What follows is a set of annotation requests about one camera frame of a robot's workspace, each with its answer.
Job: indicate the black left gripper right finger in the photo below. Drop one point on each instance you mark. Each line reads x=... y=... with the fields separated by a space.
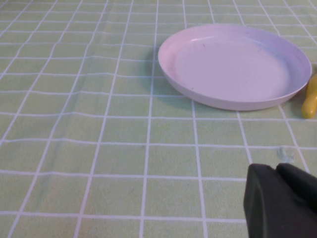
x=302 y=186

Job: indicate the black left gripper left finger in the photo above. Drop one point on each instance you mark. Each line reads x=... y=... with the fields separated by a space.
x=267 y=210

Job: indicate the yellow toy banana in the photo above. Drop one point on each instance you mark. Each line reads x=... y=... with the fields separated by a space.
x=309 y=106

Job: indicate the pink round plate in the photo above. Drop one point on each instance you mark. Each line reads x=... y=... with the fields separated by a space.
x=223 y=74

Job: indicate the green checked tablecloth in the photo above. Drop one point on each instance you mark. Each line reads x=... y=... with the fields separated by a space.
x=74 y=148

